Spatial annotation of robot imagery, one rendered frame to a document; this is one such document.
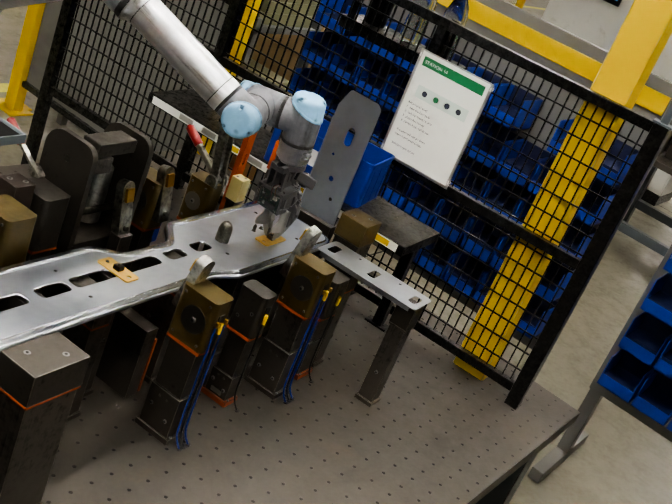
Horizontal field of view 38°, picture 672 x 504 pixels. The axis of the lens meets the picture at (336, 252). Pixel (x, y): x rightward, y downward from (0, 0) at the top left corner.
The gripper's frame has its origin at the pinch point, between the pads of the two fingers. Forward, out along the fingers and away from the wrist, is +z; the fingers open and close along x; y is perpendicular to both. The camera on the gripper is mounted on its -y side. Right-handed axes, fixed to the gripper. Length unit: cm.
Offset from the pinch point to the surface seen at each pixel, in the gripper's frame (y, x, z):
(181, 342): 44.0, 12.3, 5.1
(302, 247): 6.6, 11.8, -4.9
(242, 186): -7.1, -15.9, -1.8
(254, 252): 8.9, 1.9, 1.7
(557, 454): -157, 66, 114
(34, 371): 86, 15, -10
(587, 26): -634, -125, 65
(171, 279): 37.9, 2.0, -1.4
